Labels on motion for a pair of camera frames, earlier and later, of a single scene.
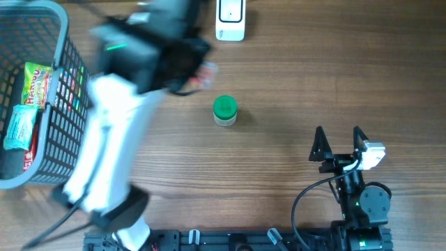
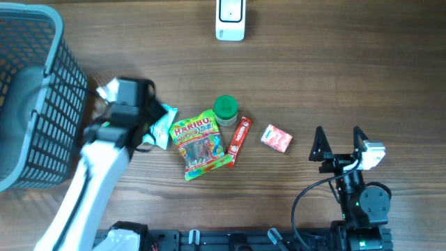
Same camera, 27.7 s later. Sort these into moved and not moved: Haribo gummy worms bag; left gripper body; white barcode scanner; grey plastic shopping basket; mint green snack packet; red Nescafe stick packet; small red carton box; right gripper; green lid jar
Moved: left gripper body; small red carton box; Haribo gummy worms bag; mint green snack packet; red Nescafe stick packet
Not moved: green lid jar; right gripper; white barcode scanner; grey plastic shopping basket
